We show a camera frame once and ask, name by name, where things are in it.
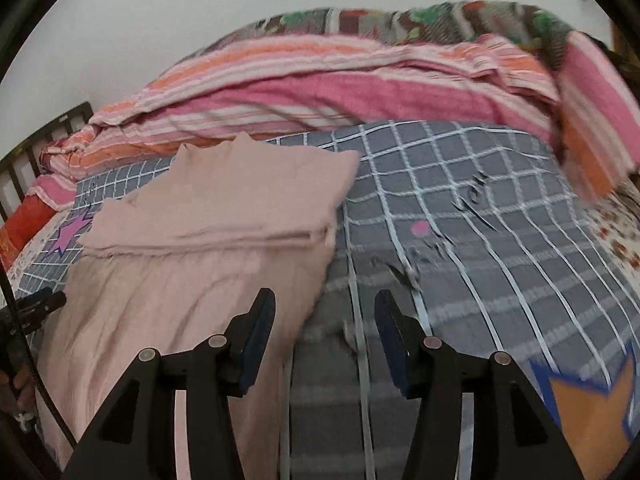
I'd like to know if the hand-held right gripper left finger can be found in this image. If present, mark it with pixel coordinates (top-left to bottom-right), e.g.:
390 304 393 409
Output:
60 287 277 480

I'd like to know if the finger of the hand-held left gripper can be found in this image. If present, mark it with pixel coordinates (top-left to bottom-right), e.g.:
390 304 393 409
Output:
15 287 67 322

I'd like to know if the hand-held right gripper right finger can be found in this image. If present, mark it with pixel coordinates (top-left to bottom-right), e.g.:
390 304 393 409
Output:
374 289 586 480

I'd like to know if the pink knit sweater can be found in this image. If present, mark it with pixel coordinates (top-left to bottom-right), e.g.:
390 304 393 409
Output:
37 132 361 480

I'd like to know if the person's left hand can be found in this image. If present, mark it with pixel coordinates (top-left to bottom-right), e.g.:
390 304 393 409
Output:
7 365 40 433

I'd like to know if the red cloth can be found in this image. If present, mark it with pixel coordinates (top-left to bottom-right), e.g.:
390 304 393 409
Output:
0 195 58 271

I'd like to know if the grey checked bed sheet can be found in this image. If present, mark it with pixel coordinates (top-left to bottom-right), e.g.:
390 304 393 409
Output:
15 120 640 480

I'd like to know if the dark wooden headboard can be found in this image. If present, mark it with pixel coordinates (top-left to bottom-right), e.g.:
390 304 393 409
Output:
0 101 96 221

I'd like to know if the pink orange striped blanket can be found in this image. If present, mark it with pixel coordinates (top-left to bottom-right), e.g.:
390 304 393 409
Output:
27 32 640 211

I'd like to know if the brown green floral quilt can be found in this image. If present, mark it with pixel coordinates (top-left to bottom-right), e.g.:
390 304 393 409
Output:
200 0 616 73

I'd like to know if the black cable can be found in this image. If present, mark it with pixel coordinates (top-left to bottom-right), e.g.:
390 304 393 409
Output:
0 270 78 448

